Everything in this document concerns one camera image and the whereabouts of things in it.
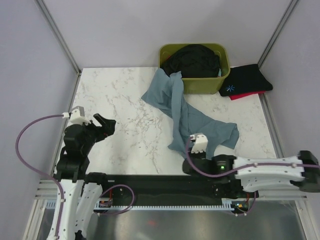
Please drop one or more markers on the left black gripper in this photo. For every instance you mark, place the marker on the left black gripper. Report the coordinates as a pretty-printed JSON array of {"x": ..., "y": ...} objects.
[{"x": 108, "y": 127}]

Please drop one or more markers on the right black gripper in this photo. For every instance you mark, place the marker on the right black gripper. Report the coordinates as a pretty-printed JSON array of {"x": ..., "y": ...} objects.
[{"x": 202, "y": 154}]

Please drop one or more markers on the blue-grey t shirt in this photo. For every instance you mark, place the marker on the blue-grey t shirt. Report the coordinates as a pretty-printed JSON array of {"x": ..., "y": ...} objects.
[{"x": 166, "y": 93}]

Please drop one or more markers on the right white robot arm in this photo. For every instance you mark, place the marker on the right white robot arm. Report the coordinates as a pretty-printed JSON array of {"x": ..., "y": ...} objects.
[{"x": 239, "y": 175}]

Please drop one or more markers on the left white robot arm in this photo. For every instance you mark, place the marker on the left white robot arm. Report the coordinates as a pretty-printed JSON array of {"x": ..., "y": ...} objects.
[{"x": 78, "y": 192}]

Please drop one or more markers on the folded red t shirt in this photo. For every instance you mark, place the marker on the folded red t shirt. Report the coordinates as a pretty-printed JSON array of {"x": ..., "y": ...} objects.
[{"x": 242, "y": 95}]

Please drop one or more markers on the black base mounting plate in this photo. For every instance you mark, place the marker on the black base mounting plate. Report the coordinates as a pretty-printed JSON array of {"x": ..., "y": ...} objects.
[{"x": 167, "y": 190}]

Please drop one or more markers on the olive green plastic bin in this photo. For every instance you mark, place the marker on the olive green plastic bin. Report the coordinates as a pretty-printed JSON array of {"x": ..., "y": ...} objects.
[{"x": 209, "y": 85}]

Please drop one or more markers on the folded black t shirt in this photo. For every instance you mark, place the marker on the folded black t shirt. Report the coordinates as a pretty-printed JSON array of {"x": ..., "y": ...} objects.
[{"x": 244, "y": 79}]

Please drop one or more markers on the black clothes in bin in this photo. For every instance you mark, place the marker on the black clothes in bin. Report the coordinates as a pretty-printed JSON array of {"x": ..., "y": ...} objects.
[{"x": 193, "y": 61}]

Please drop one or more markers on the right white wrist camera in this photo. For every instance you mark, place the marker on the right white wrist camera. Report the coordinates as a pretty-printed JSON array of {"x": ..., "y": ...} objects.
[{"x": 200, "y": 142}]

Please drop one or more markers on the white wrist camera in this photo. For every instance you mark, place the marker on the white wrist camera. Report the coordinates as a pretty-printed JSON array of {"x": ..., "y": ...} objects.
[
  {"x": 200, "y": 142},
  {"x": 77, "y": 116}
]

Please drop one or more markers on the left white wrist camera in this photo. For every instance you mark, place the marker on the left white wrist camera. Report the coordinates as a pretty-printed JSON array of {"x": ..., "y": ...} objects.
[{"x": 77, "y": 116}]

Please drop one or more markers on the white slotted cable duct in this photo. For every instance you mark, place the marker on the white slotted cable duct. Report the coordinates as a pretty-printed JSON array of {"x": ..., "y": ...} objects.
[{"x": 227, "y": 205}]

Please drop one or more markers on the front aluminium rail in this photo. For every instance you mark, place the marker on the front aluminium rail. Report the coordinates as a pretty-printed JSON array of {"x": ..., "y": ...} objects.
[{"x": 47, "y": 189}]

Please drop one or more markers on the left aluminium frame post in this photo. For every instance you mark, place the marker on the left aluminium frame post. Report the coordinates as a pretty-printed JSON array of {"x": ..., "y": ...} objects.
[{"x": 58, "y": 35}]

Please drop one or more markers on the aluminium frame post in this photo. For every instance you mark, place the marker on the aluminium frame post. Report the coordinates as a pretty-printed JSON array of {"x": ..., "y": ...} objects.
[
  {"x": 277, "y": 31},
  {"x": 58, "y": 35}
]

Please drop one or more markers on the right aluminium frame post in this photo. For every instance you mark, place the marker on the right aluminium frame post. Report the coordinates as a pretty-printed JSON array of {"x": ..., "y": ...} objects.
[{"x": 277, "y": 31}]

